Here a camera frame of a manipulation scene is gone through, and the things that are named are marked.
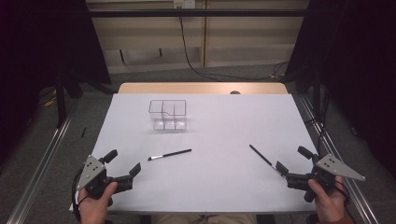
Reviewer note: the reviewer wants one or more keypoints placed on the person's right hand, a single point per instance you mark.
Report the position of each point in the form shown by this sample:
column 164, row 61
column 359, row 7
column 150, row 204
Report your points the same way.
column 330, row 203

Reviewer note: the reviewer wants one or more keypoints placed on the black curtain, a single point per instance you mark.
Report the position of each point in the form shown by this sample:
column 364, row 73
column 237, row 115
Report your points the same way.
column 31, row 46
column 358, row 62

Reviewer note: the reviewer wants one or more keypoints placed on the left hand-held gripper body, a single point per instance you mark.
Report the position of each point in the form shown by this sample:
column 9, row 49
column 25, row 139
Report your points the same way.
column 93, row 174

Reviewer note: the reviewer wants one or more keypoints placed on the aluminium floor rail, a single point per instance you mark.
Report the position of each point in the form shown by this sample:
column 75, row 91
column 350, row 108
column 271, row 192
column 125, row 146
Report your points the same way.
column 362, row 203
column 42, row 168

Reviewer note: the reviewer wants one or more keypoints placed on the white table sheet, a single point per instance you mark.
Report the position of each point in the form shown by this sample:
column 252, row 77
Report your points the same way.
column 218, row 124

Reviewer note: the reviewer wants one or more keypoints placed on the white wall outlet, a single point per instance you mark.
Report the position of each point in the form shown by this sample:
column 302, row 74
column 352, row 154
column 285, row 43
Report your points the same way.
column 184, row 3

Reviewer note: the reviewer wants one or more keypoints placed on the black metal crossbar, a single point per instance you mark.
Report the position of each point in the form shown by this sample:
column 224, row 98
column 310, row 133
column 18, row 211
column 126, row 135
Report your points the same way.
column 199, row 13

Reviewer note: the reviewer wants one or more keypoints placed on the clear acrylic organizer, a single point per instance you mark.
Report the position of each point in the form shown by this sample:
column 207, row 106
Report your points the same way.
column 169, row 123

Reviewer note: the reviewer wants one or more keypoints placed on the person's left hand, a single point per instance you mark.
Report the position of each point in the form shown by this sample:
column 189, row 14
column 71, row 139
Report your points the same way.
column 93, row 210

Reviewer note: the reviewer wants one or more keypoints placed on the dark table grommet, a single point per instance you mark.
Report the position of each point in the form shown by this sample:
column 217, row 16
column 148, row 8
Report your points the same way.
column 235, row 92

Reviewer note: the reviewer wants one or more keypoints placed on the black pen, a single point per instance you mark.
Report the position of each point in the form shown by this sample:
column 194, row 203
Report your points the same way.
column 174, row 153
column 261, row 156

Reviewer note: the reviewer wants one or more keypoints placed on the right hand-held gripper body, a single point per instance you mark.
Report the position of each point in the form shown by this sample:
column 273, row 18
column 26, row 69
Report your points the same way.
column 327, row 169

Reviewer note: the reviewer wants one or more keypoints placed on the black metal stand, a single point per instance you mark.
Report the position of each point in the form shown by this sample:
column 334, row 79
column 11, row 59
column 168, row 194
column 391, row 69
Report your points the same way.
column 60, row 102

